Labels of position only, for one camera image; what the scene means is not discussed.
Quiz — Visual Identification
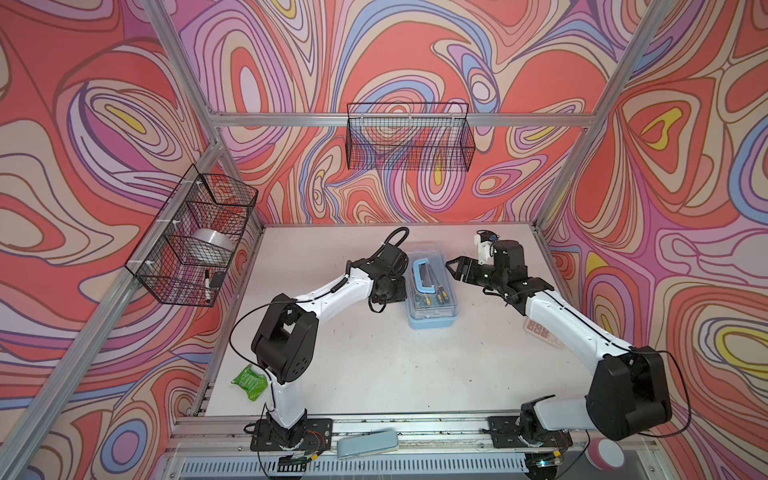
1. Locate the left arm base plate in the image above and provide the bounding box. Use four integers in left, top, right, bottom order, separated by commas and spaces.
244, 416, 333, 453

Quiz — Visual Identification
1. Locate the black wire basket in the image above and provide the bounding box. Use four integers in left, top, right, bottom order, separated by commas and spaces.
125, 165, 258, 307
345, 100, 476, 172

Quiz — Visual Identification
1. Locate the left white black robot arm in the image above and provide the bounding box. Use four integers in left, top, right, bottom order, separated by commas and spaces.
251, 243, 409, 430

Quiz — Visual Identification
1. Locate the left black wire basket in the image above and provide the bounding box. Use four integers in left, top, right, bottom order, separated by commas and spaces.
125, 165, 258, 307

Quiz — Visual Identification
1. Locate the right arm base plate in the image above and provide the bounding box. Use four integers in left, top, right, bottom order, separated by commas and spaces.
482, 415, 573, 450

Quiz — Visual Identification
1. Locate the pink calculator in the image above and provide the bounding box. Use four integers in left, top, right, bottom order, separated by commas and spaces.
523, 319, 564, 349

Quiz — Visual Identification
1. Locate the green packet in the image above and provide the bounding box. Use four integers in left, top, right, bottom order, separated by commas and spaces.
231, 365, 269, 401

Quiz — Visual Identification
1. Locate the blue plastic tool box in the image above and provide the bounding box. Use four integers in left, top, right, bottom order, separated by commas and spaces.
405, 250, 459, 330

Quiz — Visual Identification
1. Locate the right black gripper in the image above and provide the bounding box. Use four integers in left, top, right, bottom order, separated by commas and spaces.
444, 256, 506, 291

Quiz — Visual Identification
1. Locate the silver tape roll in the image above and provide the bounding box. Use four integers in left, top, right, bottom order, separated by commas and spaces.
192, 228, 235, 251

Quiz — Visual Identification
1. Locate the grey blue foot pedal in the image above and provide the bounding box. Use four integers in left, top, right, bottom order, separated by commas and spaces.
336, 429, 399, 460

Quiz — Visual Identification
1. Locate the back black wire basket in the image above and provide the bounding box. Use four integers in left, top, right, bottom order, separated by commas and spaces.
345, 100, 476, 172

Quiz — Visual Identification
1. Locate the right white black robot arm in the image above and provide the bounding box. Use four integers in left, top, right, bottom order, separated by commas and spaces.
445, 238, 672, 445

